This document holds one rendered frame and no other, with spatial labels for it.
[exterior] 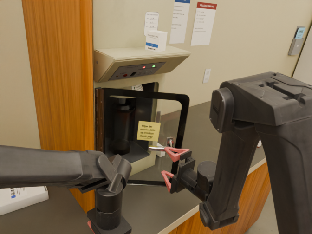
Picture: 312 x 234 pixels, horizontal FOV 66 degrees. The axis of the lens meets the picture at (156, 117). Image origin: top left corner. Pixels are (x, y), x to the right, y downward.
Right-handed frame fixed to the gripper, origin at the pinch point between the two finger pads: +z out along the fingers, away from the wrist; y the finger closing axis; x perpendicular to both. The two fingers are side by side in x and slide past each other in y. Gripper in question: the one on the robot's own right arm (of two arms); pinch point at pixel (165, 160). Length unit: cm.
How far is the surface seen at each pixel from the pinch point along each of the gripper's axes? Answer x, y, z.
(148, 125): -1.4, 7.6, 11.7
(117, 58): 11.4, 31.6, 12.5
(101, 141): 11.3, -0.5, 21.9
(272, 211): -153, -120, -4
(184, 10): -72, 43, 67
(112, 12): 6.1, 42.5, 23.9
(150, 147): 0.7, 1.4, 7.1
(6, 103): 31, 1, 67
